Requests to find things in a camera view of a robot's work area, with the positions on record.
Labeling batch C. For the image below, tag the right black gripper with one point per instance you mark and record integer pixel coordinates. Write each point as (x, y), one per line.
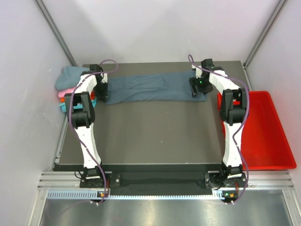
(194, 82)

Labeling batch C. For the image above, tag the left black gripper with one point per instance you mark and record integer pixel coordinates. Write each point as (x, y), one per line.
(102, 96)

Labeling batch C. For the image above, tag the slate blue t shirt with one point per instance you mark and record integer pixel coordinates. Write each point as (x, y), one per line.
(147, 87)

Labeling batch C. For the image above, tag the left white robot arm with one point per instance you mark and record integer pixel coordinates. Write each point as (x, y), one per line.
(81, 117)

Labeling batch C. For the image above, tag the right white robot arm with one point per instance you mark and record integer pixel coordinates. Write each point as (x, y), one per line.
(234, 110)

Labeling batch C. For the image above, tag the folded turquoise t shirt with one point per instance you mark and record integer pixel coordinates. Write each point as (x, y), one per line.
(94, 103)

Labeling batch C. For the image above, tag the folded grey-blue t shirt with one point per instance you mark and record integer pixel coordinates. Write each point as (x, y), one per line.
(69, 78)

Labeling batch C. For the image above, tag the folded orange t shirt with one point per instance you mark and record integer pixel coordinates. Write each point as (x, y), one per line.
(62, 100)

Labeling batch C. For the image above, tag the folded pink t shirt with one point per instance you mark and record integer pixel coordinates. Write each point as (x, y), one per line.
(67, 91)

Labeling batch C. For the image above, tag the red plastic bin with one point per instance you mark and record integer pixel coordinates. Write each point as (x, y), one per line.
(263, 143)

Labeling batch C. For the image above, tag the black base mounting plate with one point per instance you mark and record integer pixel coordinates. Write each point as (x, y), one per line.
(155, 180)

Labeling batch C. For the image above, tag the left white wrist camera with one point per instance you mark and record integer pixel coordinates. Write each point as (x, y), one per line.
(104, 78)

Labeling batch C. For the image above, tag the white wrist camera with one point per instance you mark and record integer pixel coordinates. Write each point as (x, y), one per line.
(198, 71)
(104, 78)

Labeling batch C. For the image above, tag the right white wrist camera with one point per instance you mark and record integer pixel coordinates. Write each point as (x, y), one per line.
(198, 71)

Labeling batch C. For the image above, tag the left corner aluminium post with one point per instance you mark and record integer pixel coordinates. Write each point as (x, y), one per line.
(54, 29)

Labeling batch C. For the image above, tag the corner aluminium post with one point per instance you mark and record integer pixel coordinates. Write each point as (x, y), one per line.
(54, 29)
(264, 33)

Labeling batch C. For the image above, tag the aluminium frame rail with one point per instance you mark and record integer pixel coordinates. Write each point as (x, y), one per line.
(258, 180)

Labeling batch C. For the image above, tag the grey slotted cable duct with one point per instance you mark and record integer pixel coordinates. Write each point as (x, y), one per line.
(99, 195)

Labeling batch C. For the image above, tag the right corner aluminium post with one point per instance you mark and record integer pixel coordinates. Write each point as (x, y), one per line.
(264, 33)

